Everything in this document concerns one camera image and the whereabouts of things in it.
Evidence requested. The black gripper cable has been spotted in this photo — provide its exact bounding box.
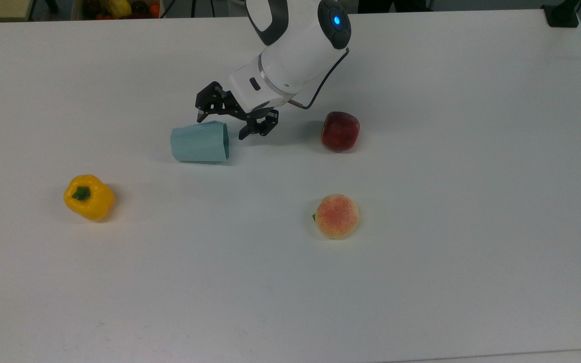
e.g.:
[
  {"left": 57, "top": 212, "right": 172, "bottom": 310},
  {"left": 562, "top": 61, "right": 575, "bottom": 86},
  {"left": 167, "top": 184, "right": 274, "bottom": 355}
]
[{"left": 289, "top": 48, "right": 351, "bottom": 110}]

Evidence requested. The teal hexagonal mug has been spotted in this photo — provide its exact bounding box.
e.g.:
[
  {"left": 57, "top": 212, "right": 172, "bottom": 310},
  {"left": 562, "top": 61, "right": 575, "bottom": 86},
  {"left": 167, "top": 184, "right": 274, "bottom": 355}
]
[{"left": 170, "top": 121, "right": 230, "bottom": 164}]

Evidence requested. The yellow bell pepper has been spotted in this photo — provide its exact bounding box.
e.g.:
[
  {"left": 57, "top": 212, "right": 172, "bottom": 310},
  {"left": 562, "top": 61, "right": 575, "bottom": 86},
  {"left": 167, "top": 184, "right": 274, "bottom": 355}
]
[{"left": 64, "top": 174, "right": 115, "bottom": 221}]

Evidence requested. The white bin of fruit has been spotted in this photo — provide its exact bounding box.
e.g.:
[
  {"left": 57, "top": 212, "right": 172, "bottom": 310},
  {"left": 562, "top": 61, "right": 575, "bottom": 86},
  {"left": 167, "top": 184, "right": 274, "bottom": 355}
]
[{"left": 71, "top": 0, "right": 164, "bottom": 21}]

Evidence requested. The dark red apple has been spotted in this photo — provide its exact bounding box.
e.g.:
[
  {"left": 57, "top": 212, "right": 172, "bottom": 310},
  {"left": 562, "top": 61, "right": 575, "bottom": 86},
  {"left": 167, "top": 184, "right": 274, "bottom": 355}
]
[{"left": 321, "top": 111, "right": 361, "bottom": 152}]

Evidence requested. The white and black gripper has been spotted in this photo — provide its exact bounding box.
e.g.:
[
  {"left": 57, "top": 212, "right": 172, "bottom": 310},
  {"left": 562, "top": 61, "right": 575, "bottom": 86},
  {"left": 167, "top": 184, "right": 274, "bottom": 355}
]
[{"left": 195, "top": 54, "right": 294, "bottom": 141}]

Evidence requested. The black table clamp mount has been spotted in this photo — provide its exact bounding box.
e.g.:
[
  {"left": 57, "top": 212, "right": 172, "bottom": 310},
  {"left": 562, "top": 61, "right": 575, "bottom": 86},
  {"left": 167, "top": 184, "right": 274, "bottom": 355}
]
[{"left": 542, "top": 0, "right": 581, "bottom": 28}]

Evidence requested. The black object behind table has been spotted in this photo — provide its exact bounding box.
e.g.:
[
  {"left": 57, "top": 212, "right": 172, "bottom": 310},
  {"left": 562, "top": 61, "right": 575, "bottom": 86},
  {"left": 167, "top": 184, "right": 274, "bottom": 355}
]
[{"left": 357, "top": 0, "right": 433, "bottom": 14}]

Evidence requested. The pale yellow-pink peach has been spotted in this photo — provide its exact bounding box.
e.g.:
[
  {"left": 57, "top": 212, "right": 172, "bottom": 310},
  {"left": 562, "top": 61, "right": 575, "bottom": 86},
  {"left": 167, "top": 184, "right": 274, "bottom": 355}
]
[{"left": 313, "top": 194, "right": 360, "bottom": 240}]

